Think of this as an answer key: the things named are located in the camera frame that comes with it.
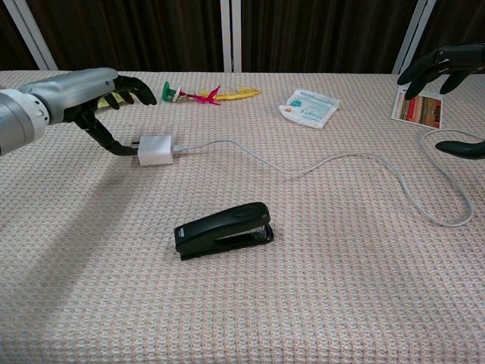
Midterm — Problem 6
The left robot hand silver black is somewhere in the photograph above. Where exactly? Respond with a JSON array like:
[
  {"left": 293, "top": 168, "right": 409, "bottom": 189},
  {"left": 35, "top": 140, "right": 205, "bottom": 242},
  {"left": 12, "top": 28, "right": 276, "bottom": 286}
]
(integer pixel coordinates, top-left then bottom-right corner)
[{"left": 18, "top": 67, "right": 158, "bottom": 157}]

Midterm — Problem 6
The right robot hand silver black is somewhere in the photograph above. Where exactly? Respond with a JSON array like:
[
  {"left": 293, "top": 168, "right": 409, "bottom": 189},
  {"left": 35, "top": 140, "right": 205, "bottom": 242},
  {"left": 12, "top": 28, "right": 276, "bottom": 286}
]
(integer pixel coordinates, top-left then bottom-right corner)
[{"left": 396, "top": 43, "right": 485, "bottom": 160}]

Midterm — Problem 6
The white charger cube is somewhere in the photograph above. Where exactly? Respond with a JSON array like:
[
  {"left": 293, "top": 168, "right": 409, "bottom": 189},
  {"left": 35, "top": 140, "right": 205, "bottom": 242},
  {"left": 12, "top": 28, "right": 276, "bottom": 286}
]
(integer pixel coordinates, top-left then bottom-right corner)
[{"left": 130, "top": 133, "right": 177, "bottom": 167}]

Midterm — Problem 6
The white cable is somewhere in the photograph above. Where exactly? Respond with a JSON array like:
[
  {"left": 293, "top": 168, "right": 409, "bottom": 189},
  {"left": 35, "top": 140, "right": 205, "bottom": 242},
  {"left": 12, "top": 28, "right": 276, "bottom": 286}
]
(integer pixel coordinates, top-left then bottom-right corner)
[{"left": 172, "top": 128, "right": 485, "bottom": 228}]

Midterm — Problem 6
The yellow green snack packet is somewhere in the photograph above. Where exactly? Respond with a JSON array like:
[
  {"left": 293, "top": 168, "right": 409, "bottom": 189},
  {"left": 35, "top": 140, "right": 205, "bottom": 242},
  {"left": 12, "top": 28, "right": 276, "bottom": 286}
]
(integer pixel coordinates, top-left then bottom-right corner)
[{"left": 96, "top": 93, "right": 128, "bottom": 110}]

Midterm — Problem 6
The red striped postcard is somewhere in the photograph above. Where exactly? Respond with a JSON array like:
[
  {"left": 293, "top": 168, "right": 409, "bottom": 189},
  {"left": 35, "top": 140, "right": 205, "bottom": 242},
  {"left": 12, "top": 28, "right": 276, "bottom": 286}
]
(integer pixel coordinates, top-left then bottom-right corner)
[{"left": 390, "top": 85, "right": 444, "bottom": 130}]

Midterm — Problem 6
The dark brown curtain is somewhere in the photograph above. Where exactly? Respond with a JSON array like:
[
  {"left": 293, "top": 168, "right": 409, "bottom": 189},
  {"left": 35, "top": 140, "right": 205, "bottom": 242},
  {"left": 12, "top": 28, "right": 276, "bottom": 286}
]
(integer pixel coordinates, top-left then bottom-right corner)
[{"left": 0, "top": 0, "right": 485, "bottom": 77}]

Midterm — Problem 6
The feather shuttlecock green base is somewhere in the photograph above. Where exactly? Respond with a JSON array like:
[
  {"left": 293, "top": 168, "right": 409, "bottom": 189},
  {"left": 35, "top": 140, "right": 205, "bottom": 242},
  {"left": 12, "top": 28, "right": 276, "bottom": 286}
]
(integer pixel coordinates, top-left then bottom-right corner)
[{"left": 161, "top": 81, "right": 262, "bottom": 106}]

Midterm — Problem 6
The white blue wipes packet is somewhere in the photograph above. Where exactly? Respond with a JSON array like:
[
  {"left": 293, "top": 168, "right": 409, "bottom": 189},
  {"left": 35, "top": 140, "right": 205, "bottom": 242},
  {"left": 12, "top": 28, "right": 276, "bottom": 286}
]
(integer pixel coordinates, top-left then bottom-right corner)
[{"left": 278, "top": 89, "right": 341, "bottom": 130}]

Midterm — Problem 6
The black stapler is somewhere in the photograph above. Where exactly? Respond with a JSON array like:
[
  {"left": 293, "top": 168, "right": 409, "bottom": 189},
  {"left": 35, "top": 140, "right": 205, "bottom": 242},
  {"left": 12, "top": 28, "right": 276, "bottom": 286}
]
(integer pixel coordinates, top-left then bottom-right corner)
[{"left": 173, "top": 201, "right": 274, "bottom": 262}]

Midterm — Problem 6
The beige woven tablecloth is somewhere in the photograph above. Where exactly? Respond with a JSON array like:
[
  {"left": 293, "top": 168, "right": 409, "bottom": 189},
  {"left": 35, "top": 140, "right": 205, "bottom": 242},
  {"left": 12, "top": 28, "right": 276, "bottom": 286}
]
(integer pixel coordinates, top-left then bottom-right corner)
[{"left": 0, "top": 70, "right": 485, "bottom": 364}]

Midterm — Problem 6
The white slanted frame post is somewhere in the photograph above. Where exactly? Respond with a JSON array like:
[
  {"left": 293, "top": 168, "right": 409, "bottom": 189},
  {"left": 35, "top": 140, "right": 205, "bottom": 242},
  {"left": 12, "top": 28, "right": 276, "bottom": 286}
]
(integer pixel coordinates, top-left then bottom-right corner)
[
  {"left": 0, "top": 0, "right": 58, "bottom": 72},
  {"left": 392, "top": 0, "right": 437, "bottom": 76}
]

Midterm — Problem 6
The white upright frame post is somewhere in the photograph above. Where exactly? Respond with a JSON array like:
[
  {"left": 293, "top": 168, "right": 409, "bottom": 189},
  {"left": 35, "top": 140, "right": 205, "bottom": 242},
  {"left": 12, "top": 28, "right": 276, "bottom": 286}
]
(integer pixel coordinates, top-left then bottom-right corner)
[{"left": 220, "top": 0, "right": 243, "bottom": 73}]

